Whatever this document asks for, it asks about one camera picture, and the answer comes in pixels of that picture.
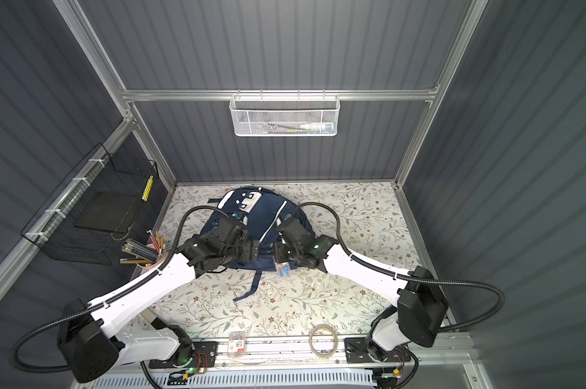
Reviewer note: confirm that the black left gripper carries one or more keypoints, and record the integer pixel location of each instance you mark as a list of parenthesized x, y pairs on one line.
[(246, 254)]

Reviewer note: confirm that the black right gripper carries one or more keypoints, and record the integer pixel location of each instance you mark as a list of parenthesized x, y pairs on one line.
[(277, 249)]

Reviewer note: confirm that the navy blue student backpack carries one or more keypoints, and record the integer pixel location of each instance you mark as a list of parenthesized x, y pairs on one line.
[(261, 210)]

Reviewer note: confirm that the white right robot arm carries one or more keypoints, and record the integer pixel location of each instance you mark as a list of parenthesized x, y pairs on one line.
[(417, 308)]

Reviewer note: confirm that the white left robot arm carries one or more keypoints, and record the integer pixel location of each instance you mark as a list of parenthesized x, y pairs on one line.
[(91, 341)]

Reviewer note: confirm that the small clear eraser box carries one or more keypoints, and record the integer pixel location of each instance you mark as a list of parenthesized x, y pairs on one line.
[(237, 344)]

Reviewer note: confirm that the clear tape roll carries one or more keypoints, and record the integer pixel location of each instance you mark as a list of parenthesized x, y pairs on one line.
[(323, 341)]

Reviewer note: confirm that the white wire mesh basket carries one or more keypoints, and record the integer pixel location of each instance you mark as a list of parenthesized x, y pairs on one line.
[(285, 115)]

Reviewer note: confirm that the black wire mesh basket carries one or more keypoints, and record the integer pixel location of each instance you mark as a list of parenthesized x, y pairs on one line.
[(89, 222)]

